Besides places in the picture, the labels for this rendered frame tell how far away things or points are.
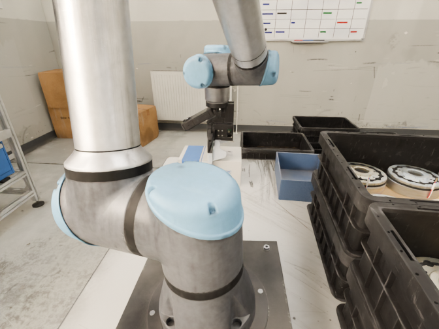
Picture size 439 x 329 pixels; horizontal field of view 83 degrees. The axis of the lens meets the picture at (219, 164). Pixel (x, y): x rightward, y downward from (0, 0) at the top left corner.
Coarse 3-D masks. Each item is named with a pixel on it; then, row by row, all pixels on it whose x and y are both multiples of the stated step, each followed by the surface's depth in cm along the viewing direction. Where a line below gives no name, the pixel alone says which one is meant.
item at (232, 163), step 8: (184, 152) 83; (192, 152) 83; (200, 152) 83; (232, 152) 83; (240, 152) 83; (184, 160) 78; (192, 160) 78; (200, 160) 78; (216, 160) 78; (224, 160) 78; (232, 160) 78; (240, 160) 78; (224, 168) 79; (232, 168) 78; (240, 168) 78; (232, 176) 80; (240, 176) 79
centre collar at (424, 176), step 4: (404, 168) 56; (408, 168) 56; (412, 168) 56; (404, 172) 55; (416, 172) 56; (420, 172) 55; (424, 172) 55; (408, 176) 54; (412, 176) 53; (416, 176) 53; (420, 176) 53; (424, 176) 53; (428, 176) 53
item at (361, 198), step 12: (324, 132) 60; (336, 132) 60; (348, 132) 60; (324, 144) 55; (336, 156) 47; (336, 168) 46; (348, 168) 43; (348, 180) 40; (360, 180) 39; (348, 192) 40; (360, 192) 36; (360, 204) 36; (420, 204) 34; (432, 204) 33
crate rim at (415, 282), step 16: (368, 208) 33; (384, 208) 33; (400, 208) 33; (416, 208) 33; (432, 208) 33; (368, 224) 33; (384, 224) 30; (384, 240) 29; (400, 240) 27; (384, 256) 28; (400, 256) 26; (400, 272) 25; (416, 272) 24; (416, 288) 23; (432, 288) 22; (416, 304) 23; (432, 304) 21; (432, 320) 21
